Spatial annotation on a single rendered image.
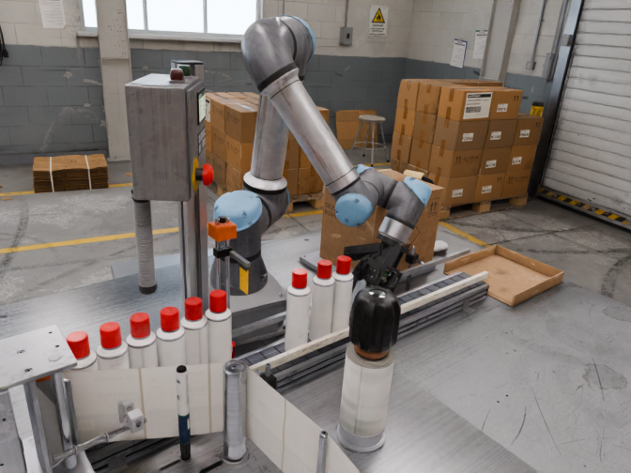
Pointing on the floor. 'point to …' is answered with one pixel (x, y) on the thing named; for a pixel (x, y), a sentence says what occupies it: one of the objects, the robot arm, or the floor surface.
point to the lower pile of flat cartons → (69, 173)
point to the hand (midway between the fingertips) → (348, 309)
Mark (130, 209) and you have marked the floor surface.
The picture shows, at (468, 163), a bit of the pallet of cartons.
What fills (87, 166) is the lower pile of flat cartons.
